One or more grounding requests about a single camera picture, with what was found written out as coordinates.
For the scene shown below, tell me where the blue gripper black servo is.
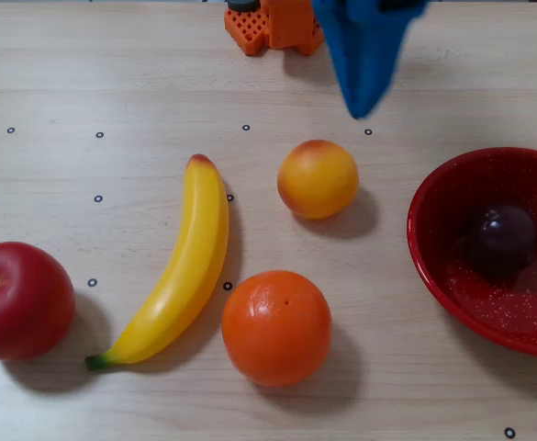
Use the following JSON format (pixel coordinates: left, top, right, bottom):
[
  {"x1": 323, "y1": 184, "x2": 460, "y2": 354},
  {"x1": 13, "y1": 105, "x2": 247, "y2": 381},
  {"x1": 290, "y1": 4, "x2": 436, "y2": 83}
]
[{"x1": 311, "y1": 0, "x2": 432, "y2": 119}]

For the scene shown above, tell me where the dark purple plum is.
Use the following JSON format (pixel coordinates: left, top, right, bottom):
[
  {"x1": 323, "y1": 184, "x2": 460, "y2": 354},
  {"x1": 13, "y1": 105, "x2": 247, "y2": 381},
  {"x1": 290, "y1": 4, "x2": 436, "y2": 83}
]
[{"x1": 467, "y1": 204, "x2": 537, "y2": 284}]

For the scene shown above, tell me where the orange lattice robot base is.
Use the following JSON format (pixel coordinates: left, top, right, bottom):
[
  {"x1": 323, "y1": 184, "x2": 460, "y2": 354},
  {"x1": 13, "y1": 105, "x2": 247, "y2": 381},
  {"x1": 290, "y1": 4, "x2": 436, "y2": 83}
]
[{"x1": 224, "y1": 0, "x2": 327, "y2": 57}]

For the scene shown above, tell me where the red speckled bowl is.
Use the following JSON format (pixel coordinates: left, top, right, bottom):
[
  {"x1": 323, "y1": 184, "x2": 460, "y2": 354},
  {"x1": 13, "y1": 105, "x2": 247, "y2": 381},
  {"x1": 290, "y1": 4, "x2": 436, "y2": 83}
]
[{"x1": 406, "y1": 146, "x2": 537, "y2": 359}]

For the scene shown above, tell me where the yellow orange peach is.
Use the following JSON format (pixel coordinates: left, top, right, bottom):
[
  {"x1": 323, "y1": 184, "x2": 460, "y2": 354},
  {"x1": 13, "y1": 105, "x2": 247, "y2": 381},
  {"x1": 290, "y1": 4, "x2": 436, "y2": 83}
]
[{"x1": 276, "y1": 139, "x2": 360, "y2": 221}]

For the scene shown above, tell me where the yellow plastic banana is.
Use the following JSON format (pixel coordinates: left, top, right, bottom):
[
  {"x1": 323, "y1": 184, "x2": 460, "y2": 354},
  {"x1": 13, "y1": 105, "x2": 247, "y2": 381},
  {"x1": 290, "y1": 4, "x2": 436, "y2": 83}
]
[{"x1": 84, "y1": 153, "x2": 230, "y2": 372}]

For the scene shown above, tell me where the orange fruit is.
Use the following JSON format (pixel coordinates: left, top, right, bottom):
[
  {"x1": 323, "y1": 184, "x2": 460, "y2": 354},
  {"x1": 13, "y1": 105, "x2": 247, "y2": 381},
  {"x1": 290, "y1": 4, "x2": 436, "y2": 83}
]
[{"x1": 221, "y1": 269, "x2": 333, "y2": 388}]

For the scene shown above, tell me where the red apple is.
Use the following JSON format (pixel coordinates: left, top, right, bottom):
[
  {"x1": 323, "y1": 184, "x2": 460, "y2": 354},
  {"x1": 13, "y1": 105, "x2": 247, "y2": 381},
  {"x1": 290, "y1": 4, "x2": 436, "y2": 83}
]
[{"x1": 0, "y1": 241, "x2": 77, "y2": 362}]

